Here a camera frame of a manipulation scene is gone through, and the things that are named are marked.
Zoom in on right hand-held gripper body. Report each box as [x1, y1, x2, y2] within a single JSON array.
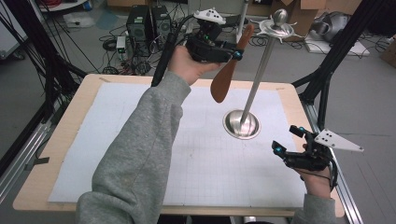
[[282, 128, 364, 172]]

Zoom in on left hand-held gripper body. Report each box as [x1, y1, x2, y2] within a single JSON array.
[[185, 7, 233, 63]]

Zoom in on metal utensil stand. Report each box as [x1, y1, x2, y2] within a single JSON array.
[[222, 8, 306, 140]]

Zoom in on brown wooden spatula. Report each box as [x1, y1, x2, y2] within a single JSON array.
[[209, 23, 255, 105]]

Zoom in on person's right hand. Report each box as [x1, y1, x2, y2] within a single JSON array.
[[294, 168, 332, 200]]

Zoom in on person's left hand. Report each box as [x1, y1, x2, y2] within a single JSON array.
[[167, 45, 224, 87]]

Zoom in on black computer tower with fan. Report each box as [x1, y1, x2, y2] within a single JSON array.
[[150, 5, 173, 35]]

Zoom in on white grid mat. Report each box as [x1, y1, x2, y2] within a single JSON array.
[[48, 82, 307, 209]]

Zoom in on small grey power box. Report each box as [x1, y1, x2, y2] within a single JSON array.
[[116, 35, 127, 54]]

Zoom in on large open cardboard box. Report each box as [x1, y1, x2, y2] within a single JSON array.
[[270, 0, 363, 42]]

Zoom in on grey round appliance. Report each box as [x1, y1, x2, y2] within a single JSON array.
[[311, 11, 350, 43]]

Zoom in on white flat panels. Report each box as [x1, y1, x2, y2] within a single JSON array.
[[304, 33, 372, 58]]

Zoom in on small cardboard box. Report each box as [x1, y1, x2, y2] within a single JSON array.
[[381, 38, 396, 68]]

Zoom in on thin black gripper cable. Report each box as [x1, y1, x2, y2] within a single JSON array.
[[299, 158, 340, 191]]

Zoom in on aluminium rail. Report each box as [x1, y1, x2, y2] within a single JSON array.
[[300, 101, 364, 224], [0, 120, 54, 203]]

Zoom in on thick black gripper cable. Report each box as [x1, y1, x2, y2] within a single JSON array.
[[150, 14, 200, 88]]

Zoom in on tangled black floor cables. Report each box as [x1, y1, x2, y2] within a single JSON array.
[[98, 27, 158, 77]]

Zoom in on black frame post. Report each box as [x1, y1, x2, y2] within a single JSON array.
[[0, 0, 89, 175], [292, 0, 396, 132]]

